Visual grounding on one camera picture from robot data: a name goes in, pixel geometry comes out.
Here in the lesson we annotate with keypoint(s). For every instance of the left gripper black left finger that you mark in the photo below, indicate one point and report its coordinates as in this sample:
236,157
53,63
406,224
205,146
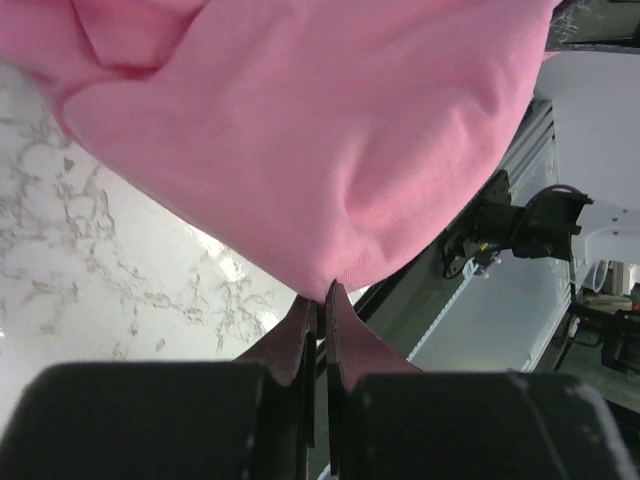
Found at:
288,352

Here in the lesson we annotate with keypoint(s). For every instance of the pink t shirt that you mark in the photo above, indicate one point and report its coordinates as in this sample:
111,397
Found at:
322,140

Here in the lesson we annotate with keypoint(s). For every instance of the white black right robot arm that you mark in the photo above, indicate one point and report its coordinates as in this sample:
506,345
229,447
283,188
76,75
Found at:
594,213

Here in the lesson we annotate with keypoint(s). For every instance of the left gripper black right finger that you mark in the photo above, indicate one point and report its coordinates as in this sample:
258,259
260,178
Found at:
355,354

